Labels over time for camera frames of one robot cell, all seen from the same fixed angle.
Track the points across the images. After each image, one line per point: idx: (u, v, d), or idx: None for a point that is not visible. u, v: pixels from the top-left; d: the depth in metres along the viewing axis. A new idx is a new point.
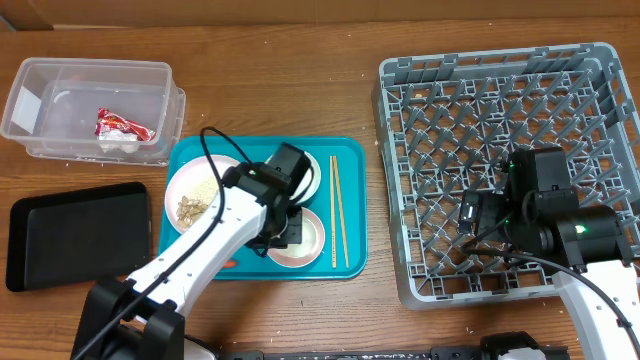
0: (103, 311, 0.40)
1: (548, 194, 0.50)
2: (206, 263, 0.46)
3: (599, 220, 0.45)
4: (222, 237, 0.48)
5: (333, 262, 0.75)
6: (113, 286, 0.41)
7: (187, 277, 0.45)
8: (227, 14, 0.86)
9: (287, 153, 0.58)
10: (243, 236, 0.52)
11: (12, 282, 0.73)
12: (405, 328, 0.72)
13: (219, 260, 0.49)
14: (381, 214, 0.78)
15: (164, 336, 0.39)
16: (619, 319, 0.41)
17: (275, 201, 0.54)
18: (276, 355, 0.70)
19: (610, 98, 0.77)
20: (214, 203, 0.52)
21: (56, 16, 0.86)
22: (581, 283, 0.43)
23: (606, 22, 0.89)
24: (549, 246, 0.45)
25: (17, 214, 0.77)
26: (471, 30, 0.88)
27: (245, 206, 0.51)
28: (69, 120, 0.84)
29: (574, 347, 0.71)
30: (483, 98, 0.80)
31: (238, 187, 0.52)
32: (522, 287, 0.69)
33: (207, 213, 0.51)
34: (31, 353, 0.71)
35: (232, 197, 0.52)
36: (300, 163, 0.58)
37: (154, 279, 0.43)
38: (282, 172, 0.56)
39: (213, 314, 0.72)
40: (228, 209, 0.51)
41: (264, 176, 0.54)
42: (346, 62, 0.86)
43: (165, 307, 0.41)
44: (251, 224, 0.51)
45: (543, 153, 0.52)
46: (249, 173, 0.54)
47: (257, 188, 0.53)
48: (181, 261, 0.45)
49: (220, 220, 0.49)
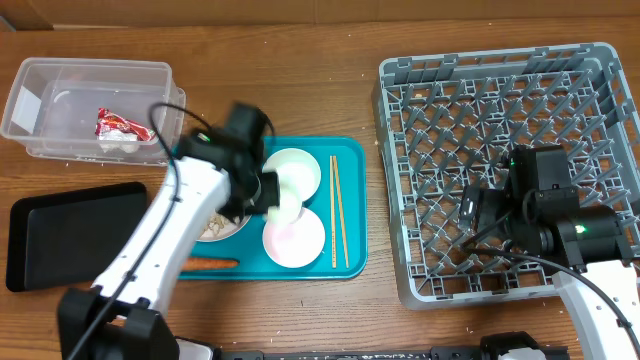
0: (76, 322, 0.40)
1: (547, 194, 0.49)
2: (172, 249, 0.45)
3: (598, 220, 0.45)
4: (183, 218, 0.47)
5: (333, 263, 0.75)
6: (80, 298, 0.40)
7: (155, 268, 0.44)
8: (227, 14, 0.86)
9: (240, 110, 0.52)
10: (209, 207, 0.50)
11: (12, 282, 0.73)
12: (405, 328, 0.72)
13: (187, 240, 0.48)
14: (381, 214, 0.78)
15: (144, 335, 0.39)
16: (619, 320, 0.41)
17: (235, 163, 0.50)
18: (276, 355, 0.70)
19: (610, 98, 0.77)
20: (168, 182, 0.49)
21: (56, 15, 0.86)
22: (581, 283, 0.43)
23: (606, 22, 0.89)
24: (549, 246, 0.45)
25: (17, 214, 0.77)
26: (471, 30, 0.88)
27: (202, 178, 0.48)
28: (69, 120, 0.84)
29: (574, 347, 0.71)
30: (483, 98, 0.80)
31: (192, 158, 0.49)
32: (522, 287, 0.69)
33: (162, 193, 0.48)
34: (31, 353, 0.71)
35: (186, 171, 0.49)
36: (259, 119, 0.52)
37: (121, 280, 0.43)
38: (239, 132, 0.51)
39: (213, 314, 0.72)
40: (185, 185, 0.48)
41: (218, 140, 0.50)
42: (346, 63, 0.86)
43: (139, 307, 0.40)
44: (212, 197, 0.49)
45: (545, 151, 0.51)
46: (200, 139, 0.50)
47: (212, 152, 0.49)
48: (145, 254, 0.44)
49: (178, 199, 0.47)
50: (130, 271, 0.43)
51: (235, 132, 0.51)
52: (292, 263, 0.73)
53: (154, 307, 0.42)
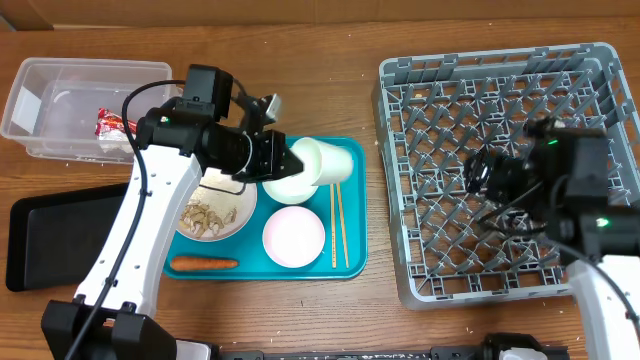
0: (65, 333, 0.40)
1: (576, 184, 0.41)
2: (150, 247, 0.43)
3: (626, 217, 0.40)
4: (156, 212, 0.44)
5: (333, 263, 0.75)
6: (64, 311, 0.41)
7: (135, 269, 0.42)
8: (227, 14, 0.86)
9: (197, 77, 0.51)
10: (183, 196, 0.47)
11: (11, 282, 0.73)
12: (404, 328, 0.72)
13: (166, 232, 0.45)
14: (381, 214, 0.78)
15: (132, 340, 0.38)
16: (628, 313, 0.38)
17: (204, 139, 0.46)
18: (276, 354, 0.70)
19: (610, 98, 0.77)
20: (135, 175, 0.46)
21: (56, 16, 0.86)
22: (595, 274, 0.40)
23: (606, 22, 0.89)
24: (570, 235, 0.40)
25: (17, 214, 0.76)
26: (471, 30, 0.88)
27: (170, 165, 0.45)
28: (69, 120, 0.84)
29: (575, 347, 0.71)
30: (483, 98, 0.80)
31: (155, 144, 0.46)
32: (522, 287, 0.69)
33: (131, 188, 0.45)
34: (30, 353, 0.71)
35: (151, 159, 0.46)
36: (217, 83, 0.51)
37: (103, 286, 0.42)
38: (202, 101, 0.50)
39: (213, 314, 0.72)
40: (153, 176, 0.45)
41: (180, 117, 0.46)
42: (346, 63, 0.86)
43: (122, 313, 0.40)
44: (184, 183, 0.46)
45: (587, 138, 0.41)
46: (160, 122, 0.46)
47: (177, 135, 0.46)
48: (124, 254, 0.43)
49: (148, 193, 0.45)
50: (110, 276, 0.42)
51: (198, 101, 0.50)
52: (293, 263, 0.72)
53: (142, 309, 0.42)
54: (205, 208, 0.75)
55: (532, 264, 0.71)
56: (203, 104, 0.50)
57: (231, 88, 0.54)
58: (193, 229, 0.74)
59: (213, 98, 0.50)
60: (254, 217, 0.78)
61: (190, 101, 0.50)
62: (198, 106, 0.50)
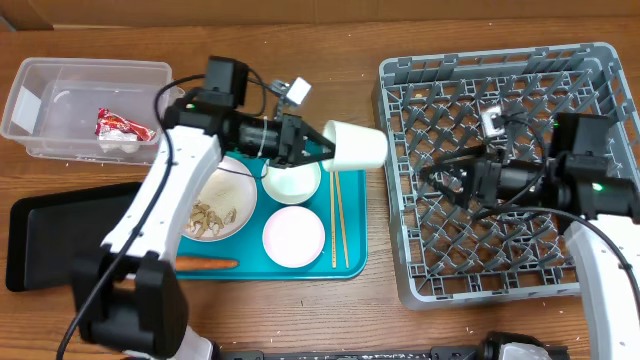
0: (87, 278, 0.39)
1: (578, 158, 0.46)
2: (175, 206, 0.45)
3: (621, 186, 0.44)
4: (182, 179, 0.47)
5: (333, 263, 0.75)
6: (89, 256, 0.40)
7: (160, 224, 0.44)
8: (227, 13, 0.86)
9: (216, 67, 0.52)
10: (203, 171, 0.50)
11: (12, 282, 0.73)
12: (404, 328, 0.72)
13: (188, 199, 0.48)
14: (381, 214, 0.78)
15: (156, 282, 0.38)
16: (621, 263, 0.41)
17: (224, 128, 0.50)
18: (276, 354, 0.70)
19: (610, 98, 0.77)
20: (162, 149, 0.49)
21: (56, 15, 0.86)
22: (592, 233, 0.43)
23: (606, 22, 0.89)
24: (566, 201, 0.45)
25: (17, 214, 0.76)
26: (471, 30, 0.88)
27: (195, 141, 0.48)
28: (69, 120, 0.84)
29: (575, 347, 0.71)
30: (483, 98, 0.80)
31: (181, 126, 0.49)
32: (522, 287, 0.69)
33: (158, 160, 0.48)
34: (31, 353, 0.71)
35: (179, 135, 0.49)
36: (235, 75, 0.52)
37: (128, 236, 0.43)
38: (221, 91, 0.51)
39: (213, 314, 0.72)
40: (179, 150, 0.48)
41: (203, 104, 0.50)
42: (346, 63, 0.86)
43: (146, 259, 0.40)
44: (206, 159, 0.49)
45: (589, 118, 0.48)
46: (186, 108, 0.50)
47: (200, 120, 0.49)
48: (150, 211, 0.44)
49: (174, 164, 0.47)
50: (136, 227, 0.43)
51: (218, 92, 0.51)
52: (292, 263, 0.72)
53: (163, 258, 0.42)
54: (205, 209, 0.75)
55: (532, 265, 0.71)
56: (222, 94, 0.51)
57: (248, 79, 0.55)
58: (193, 228, 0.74)
59: (232, 89, 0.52)
60: (254, 217, 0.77)
61: (210, 90, 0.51)
62: (218, 96, 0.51)
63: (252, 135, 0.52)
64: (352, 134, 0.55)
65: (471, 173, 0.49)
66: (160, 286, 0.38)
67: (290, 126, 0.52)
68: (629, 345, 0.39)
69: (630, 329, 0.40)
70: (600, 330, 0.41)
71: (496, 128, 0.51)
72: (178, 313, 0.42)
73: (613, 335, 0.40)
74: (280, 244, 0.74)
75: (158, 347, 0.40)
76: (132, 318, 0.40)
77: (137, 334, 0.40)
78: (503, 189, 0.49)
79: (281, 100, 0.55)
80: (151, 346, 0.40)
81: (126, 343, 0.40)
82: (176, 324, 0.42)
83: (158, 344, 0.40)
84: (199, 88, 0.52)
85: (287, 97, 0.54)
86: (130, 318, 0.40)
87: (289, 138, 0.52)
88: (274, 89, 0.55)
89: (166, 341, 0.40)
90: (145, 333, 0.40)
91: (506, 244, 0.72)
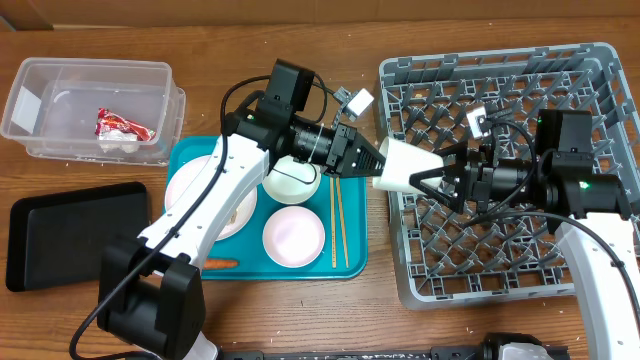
0: (118, 268, 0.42)
1: (563, 157, 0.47)
2: (215, 213, 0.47)
3: (604, 182, 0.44)
4: (227, 189, 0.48)
5: (333, 262, 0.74)
6: (125, 246, 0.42)
7: (198, 229, 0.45)
8: (227, 13, 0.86)
9: (281, 75, 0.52)
10: (248, 181, 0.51)
11: (12, 282, 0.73)
12: (405, 328, 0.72)
13: (228, 207, 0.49)
14: (381, 214, 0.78)
15: (181, 288, 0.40)
16: (612, 260, 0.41)
17: (277, 143, 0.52)
18: (276, 354, 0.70)
19: (610, 98, 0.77)
20: (216, 153, 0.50)
21: (57, 15, 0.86)
22: (582, 234, 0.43)
23: (606, 22, 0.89)
24: (554, 201, 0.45)
25: (17, 214, 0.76)
26: (471, 30, 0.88)
27: (247, 152, 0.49)
28: (69, 119, 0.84)
29: (575, 347, 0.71)
30: (483, 98, 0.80)
31: (238, 134, 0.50)
32: (522, 287, 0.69)
33: (210, 164, 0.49)
34: (31, 353, 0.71)
35: (234, 143, 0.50)
36: (298, 85, 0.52)
37: (164, 234, 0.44)
38: (281, 100, 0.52)
39: (215, 313, 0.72)
40: (231, 158, 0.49)
41: (263, 115, 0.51)
42: (346, 62, 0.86)
43: (178, 261, 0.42)
44: (254, 171, 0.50)
45: (570, 114, 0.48)
46: (247, 118, 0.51)
47: (257, 133, 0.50)
48: (191, 212, 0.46)
49: (223, 171, 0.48)
50: (174, 227, 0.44)
51: (278, 101, 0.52)
52: (295, 262, 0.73)
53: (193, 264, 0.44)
54: None
55: (532, 265, 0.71)
56: (283, 104, 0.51)
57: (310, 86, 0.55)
58: None
59: (293, 100, 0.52)
60: (254, 217, 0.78)
61: (271, 99, 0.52)
62: (278, 106, 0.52)
63: (305, 140, 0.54)
64: (402, 154, 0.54)
65: (463, 180, 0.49)
66: (185, 292, 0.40)
67: (342, 136, 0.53)
68: (627, 343, 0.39)
69: (627, 328, 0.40)
70: (598, 331, 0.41)
71: (483, 132, 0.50)
72: (194, 318, 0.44)
73: (611, 336, 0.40)
74: (280, 243, 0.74)
75: (167, 349, 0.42)
76: (150, 313, 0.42)
77: (151, 331, 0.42)
78: (496, 190, 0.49)
79: (341, 109, 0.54)
80: (162, 346, 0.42)
81: (140, 338, 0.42)
82: (189, 329, 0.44)
83: (168, 345, 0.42)
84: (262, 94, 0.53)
85: (348, 106, 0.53)
86: (149, 315, 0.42)
87: (340, 150, 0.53)
88: (337, 97, 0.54)
89: (176, 345, 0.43)
90: (160, 333, 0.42)
91: (506, 244, 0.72)
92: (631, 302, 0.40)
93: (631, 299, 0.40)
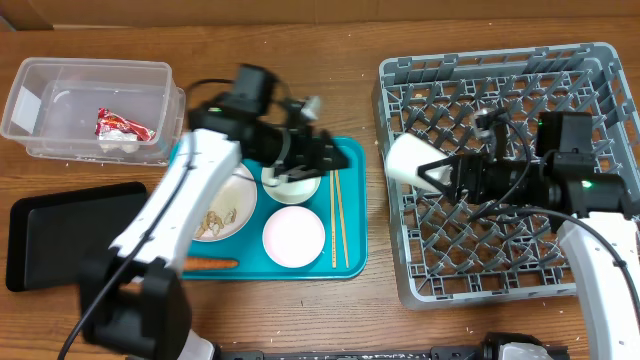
0: (96, 280, 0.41)
1: (564, 157, 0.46)
2: (188, 212, 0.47)
3: (607, 181, 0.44)
4: (199, 183, 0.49)
5: (333, 262, 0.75)
6: (99, 258, 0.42)
7: (171, 230, 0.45)
8: (227, 13, 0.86)
9: (248, 72, 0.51)
10: (219, 177, 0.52)
11: (12, 282, 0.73)
12: (405, 328, 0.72)
13: (203, 203, 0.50)
14: (381, 214, 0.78)
15: (159, 290, 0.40)
16: (615, 260, 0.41)
17: (245, 138, 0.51)
18: (276, 355, 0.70)
19: (610, 98, 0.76)
20: (183, 152, 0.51)
21: (57, 15, 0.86)
22: (585, 233, 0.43)
23: (607, 22, 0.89)
24: (556, 200, 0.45)
25: (17, 214, 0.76)
26: (471, 30, 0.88)
27: (216, 147, 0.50)
28: (69, 119, 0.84)
29: (575, 347, 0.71)
30: (483, 98, 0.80)
31: (206, 128, 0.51)
32: (522, 287, 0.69)
33: (177, 162, 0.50)
34: (31, 353, 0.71)
35: (198, 140, 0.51)
36: (263, 85, 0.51)
37: (138, 239, 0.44)
38: (247, 97, 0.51)
39: (214, 313, 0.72)
40: (199, 155, 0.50)
41: (228, 110, 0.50)
42: (346, 63, 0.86)
43: (156, 263, 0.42)
44: (225, 163, 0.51)
45: (571, 115, 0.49)
46: (212, 111, 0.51)
47: (223, 125, 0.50)
48: (163, 215, 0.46)
49: (192, 168, 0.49)
50: (147, 231, 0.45)
51: (243, 99, 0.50)
52: (292, 263, 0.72)
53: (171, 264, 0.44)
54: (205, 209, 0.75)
55: (532, 265, 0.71)
56: (247, 102, 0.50)
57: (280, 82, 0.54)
58: None
59: (259, 100, 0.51)
60: (254, 218, 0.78)
61: (236, 95, 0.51)
62: (244, 101, 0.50)
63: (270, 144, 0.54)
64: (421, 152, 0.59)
65: (456, 168, 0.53)
66: (164, 294, 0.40)
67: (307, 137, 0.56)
68: (629, 343, 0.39)
69: (629, 328, 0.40)
70: (599, 331, 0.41)
71: (482, 129, 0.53)
72: (179, 321, 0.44)
73: (613, 336, 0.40)
74: (278, 243, 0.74)
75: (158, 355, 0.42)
76: (135, 320, 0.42)
77: (138, 339, 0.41)
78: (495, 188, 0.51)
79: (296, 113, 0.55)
80: (151, 353, 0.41)
81: (129, 348, 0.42)
82: (176, 333, 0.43)
83: (158, 351, 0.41)
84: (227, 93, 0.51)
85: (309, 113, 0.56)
86: (134, 323, 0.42)
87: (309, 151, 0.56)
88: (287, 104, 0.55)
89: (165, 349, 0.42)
90: (146, 341, 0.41)
91: (506, 244, 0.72)
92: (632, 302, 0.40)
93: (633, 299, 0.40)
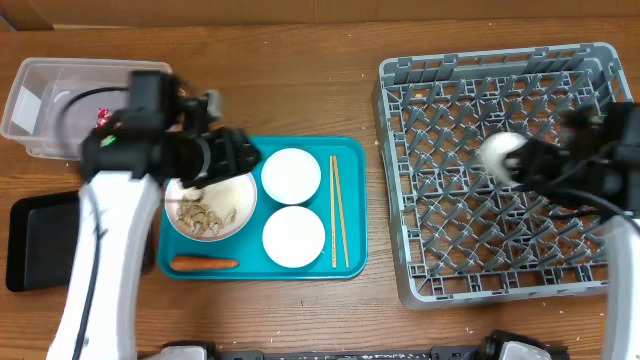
0: None
1: (628, 148, 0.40)
2: (116, 289, 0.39)
3: None
4: (117, 252, 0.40)
5: (333, 263, 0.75)
6: None
7: (106, 322, 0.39)
8: (227, 14, 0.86)
9: (139, 83, 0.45)
10: (146, 225, 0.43)
11: (12, 282, 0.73)
12: (405, 328, 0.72)
13: (134, 265, 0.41)
14: (381, 214, 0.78)
15: None
16: None
17: (154, 158, 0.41)
18: (276, 355, 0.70)
19: (610, 98, 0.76)
20: (84, 212, 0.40)
21: (56, 15, 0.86)
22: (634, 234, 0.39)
23: (607, 22, 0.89)
24: (612, 191, 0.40)
25: (17, 214, 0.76)
26: (471, 30, 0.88)
27: (123, 198, 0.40)
28: (69, 120, 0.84)
29: (574, 347, 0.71)
30: (483, 98, 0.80)
31: (105, 169, 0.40)
32: (522, 287, 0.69)
33: (82, 228, 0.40)
34: (31, 353, 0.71)
35: (101, 192, 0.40)
36: (162, 87, 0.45)
37: (74, 346, 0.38)
38: (147, 110, 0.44)
39: (213, 313, 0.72)
40: (105, 211, 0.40)
41: (123, 134, 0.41)
42: (346, 63, 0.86)
43: None
44: (141, 210, 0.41)
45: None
46: (103, 145, 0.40)
47: (124, 156, 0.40)
48: (88, 306, 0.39)
49: (103, 234, 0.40)
50: (80, 334, 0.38)
51: (143, 112, 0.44)
52: (292, 262, 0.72)
53: None
54: (205, 208, 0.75)
55: (532, 264, 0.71)
56: (149, 114, 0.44)
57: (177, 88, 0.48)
58: (193, 228, 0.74)
59: (160, 107, 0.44)
60: (254, 218, 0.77)
61: (135, 112, 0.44)
62: (145, 115, 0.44)
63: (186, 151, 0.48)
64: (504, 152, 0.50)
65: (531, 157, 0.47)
66: None
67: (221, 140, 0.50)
68: None
69: None
70: (620, 334, 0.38)
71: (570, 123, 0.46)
72: None
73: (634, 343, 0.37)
74: (278, 242, 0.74)
75: None
76: None
77: None
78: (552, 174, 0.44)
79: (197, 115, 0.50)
80: None
81: None
82: None
83: None
84: (121, 111, 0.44)
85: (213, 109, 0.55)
86: None
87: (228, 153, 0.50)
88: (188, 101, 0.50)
89: None
90: None
91: (506, 244, 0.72)
92: None
93: None
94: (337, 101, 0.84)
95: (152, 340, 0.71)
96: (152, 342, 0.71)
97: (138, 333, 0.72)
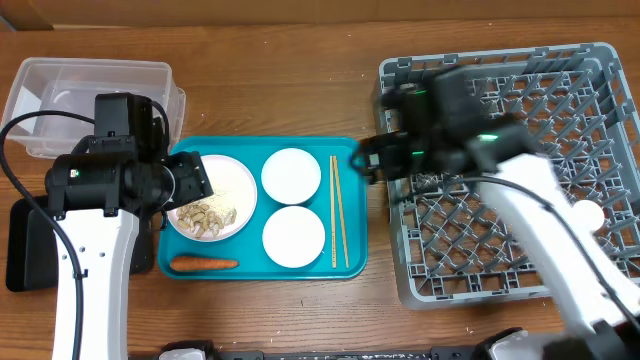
0: None
1: (454, 115, 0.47)
2: (105, 324, 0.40)
3: (505, 128, 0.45)
4: (100, 288, 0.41)
5: (333, 263, 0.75)
6: None
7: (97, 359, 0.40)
8: (226, 14, 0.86)
9: (108, 109, 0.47)
10: (126, 257, 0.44)
11: (11, 282, 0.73)
12: (405, 328, 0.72)
13: (118, 297, 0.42)
14: (381, 214, 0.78)
15: None
16: (543, 205, 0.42)
17: (126, 186, 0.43)
18: (276, 354, 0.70)
19: (610, 98, 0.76)
20: (63, 253, 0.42)
21: (57, 16, 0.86)
22: (507, 189, 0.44)
23: (606, 21, 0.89)
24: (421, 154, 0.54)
25: (16, 214, 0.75)
26: (470, 30, 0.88)
27: (99, 235, 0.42)
28: (70, 120, 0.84)
29: None
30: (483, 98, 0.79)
31: (78, 199, 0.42)
32: (522, 287, 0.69)
33: (63, 270, 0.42)
34: (31, 353, 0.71)
35: (77, 231, 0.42)
36: (132, 109, 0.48)
37: None
38: (119, 135, 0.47)
39: (213, 313, 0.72)
40: (83, 250, 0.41)
41: (93, 161, 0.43)
42: (346, 63, 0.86)
43: None
44: (121, 246, 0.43)
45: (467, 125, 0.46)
46: (72, 178, 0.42)
47: (95, 187, 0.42)
48: (80, 347, 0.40)
49: (84, 274, 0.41)
50: None
51: (115, 137, 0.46)
52: (292, 262, 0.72)
53: None
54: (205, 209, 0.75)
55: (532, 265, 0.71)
56: (121, 138, 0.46)
57: (148, 111, 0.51)
58: (193, 229, 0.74)
59: (131, 129, 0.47)
60: (254, 220, 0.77)
61: (107, 139, 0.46)
62: (116, 142, 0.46)
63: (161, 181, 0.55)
64: None
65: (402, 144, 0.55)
66: None
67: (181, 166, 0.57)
68: (589, 290, 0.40)
69: (582, 276, 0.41)
70: (559, 289, 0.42)
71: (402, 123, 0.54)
72: None
73: (571, 286, 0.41)
74: (279, 243, 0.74)
75: None
76: None
77: None
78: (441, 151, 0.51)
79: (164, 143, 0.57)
80: None
81: None
82: None
83: None
84: (90, 135, 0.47)
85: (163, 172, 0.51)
86: None
87: (187, 181, 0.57)
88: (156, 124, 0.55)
89: None
90: None
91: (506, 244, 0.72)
92: (588, 265, 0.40)
93: (574, 241, 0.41)
94: (337, 101, 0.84)
95: (153, 340, 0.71)
96: (152, 342, 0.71)
97: (138, 333, 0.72)
